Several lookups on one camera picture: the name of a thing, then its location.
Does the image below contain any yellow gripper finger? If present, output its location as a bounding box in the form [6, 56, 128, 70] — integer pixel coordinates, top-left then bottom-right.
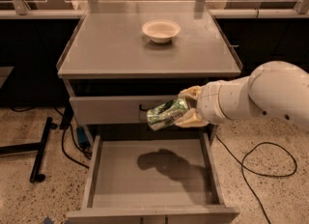
[175, 108, 208, 127]
[178, 86, 202, 100]

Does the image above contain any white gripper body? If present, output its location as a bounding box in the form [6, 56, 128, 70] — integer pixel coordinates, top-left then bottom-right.
[197, 80, 229, 125]

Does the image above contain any green soda can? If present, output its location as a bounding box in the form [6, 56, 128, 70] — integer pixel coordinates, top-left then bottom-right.
[147, 98, 189, 130]

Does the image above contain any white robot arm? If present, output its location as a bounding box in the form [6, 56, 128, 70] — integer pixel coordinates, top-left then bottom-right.
[175, 61, 309, 128]

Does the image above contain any open grey middle drawer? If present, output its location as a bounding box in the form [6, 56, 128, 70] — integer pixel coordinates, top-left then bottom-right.
[68, 133, 239, 224]

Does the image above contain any grey drawer cabinet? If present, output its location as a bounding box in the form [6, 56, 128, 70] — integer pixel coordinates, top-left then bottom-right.
[56, 1, 244, 148]

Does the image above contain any closed grey top drawer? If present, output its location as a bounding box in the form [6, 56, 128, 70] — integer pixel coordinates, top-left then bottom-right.
[70, 96, 176, 125]

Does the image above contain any white paper bowl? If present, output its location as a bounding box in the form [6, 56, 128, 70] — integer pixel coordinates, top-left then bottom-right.
[142, 19, 181, 43]

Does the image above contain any blue box on floor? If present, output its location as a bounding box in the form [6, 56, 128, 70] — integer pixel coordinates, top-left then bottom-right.
[76, 126, 90, 148]

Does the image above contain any black metal stand base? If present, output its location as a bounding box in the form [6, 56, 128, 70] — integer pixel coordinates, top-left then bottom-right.
[0, 117, 57, 183]

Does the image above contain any black drawer handle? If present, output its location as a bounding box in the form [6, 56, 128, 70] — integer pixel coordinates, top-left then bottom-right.
[139, 104, 155, 112]

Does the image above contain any black floor cable right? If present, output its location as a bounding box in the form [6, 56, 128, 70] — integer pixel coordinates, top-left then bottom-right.
[214, 133, 298, 224]

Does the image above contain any black floor cable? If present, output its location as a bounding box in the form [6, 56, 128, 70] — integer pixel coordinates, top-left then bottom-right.
[214, 133, 298, 224]
[9, 105, 94, 170]

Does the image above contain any black floor cable left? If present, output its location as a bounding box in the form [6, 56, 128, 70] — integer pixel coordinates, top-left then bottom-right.
[9, 105, 94, 170]

